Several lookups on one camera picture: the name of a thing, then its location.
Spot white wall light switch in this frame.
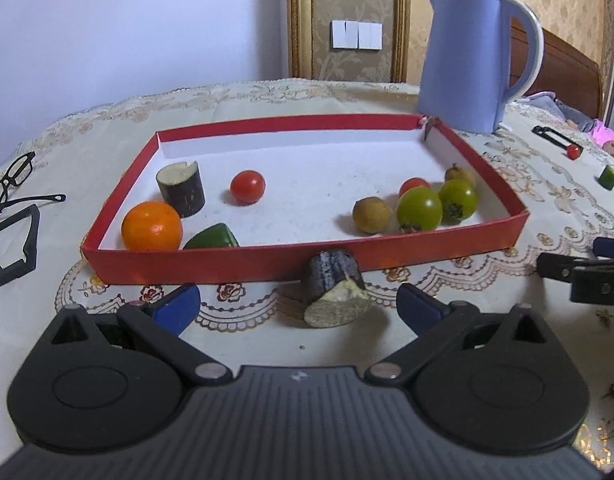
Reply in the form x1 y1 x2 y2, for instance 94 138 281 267
330 19 384 52

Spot grey bedding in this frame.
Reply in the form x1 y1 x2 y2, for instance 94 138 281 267
519 91 595 133

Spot pink cloth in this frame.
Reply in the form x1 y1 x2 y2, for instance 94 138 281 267
588 119 614 153

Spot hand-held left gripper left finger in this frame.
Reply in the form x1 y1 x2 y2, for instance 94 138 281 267
40 282 234 389

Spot blue electric kettle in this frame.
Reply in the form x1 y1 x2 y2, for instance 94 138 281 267
417 0 545 135

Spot black clip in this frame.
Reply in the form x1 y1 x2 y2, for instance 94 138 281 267
532 125 575 150

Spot dark eggplant piece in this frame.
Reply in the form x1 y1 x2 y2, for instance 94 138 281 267
156 161 206 219
301 248 372 329

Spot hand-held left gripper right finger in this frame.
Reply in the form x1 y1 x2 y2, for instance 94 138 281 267
364 282 558 389

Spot green tomato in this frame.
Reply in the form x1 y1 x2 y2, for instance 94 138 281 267
437 179 479 225
396 186 444 233

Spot orange mandarin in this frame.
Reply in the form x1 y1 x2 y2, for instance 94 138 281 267
120 201 184 252

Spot red cardboard box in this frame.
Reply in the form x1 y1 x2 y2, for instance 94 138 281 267
81 113 531 285

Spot black rectangular plastic frame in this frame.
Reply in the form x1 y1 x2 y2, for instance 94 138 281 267
0 204 40 288

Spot black eyeglasses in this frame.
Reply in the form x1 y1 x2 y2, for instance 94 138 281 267
0 151 67 225

